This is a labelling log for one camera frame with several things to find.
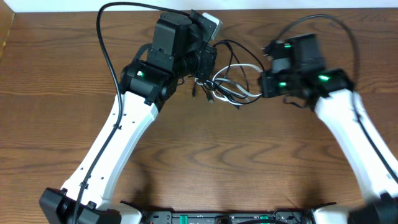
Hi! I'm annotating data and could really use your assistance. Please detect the white usb cable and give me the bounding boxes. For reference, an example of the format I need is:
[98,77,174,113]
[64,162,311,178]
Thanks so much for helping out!
[194,63,264,103]

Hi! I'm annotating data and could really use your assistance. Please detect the black usb cable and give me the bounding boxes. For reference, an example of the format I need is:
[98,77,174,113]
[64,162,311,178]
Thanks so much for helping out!
[191,39,267,110]

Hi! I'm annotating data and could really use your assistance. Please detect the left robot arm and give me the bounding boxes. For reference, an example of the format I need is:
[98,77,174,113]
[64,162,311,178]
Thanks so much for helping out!
[39,10,222,223]

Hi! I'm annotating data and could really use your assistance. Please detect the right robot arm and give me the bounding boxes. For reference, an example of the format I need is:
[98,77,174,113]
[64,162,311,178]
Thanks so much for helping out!
[259,34,397,223]

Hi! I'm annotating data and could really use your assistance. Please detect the black right camera cable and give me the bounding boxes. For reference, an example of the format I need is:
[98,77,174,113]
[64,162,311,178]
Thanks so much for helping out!
[273,13,398,184]

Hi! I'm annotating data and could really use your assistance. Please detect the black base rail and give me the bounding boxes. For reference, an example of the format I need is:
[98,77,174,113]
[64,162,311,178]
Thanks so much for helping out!
[118,200,336,224]

